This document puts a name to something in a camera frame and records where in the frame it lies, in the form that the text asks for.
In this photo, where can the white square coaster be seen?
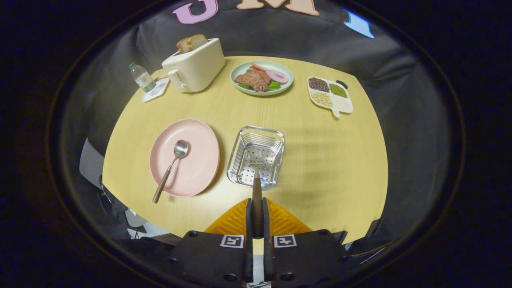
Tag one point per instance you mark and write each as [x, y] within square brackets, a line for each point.
[159, 90]

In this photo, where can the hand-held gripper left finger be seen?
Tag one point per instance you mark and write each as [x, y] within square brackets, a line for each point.
[249, 224]

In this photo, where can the small black round object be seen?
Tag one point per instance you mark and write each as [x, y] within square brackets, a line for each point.
[342, 84]

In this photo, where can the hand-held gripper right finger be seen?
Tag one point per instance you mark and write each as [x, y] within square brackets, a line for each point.
[266, 224]

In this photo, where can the pink plate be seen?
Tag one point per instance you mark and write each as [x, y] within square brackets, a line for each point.
[198, 168]

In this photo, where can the dark brown beans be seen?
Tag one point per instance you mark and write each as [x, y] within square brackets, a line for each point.
[318, 84]

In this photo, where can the brown steak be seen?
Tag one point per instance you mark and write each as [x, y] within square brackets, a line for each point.
[252, 80]

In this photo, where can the black backdrop cloth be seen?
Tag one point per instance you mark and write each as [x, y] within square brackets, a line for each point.
[280, 36]

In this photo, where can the orange carrot slice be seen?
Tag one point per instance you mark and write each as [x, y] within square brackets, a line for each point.
[258, 66]

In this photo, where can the metal perforated basket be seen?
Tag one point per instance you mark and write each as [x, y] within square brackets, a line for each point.
[271, 154]

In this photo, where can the green beans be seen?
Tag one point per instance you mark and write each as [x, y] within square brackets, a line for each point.
[338, 90]

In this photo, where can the toasted bread slice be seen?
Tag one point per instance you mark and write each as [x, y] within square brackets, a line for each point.
[184, 44]
[196, 40]

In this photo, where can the pale yellow beans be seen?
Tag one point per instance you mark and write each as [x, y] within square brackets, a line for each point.
[322, 98]

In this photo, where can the white divided dish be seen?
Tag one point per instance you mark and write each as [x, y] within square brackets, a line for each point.
[340, 104]

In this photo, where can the pale green plate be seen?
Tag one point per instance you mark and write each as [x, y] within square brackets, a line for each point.
[239, 72]

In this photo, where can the clear plastic water bottle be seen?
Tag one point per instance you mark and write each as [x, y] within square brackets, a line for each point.
[143, 78]

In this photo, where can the cream toaster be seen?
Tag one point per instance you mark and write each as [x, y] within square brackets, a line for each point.
[198, 66]

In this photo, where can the green lettuce leaf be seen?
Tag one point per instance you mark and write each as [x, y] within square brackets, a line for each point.
[274, 85]

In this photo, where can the grey chair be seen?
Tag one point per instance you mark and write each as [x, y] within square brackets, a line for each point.
[91, 162]

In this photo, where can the pink ham slice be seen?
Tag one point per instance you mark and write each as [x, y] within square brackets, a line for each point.
[277, 76]

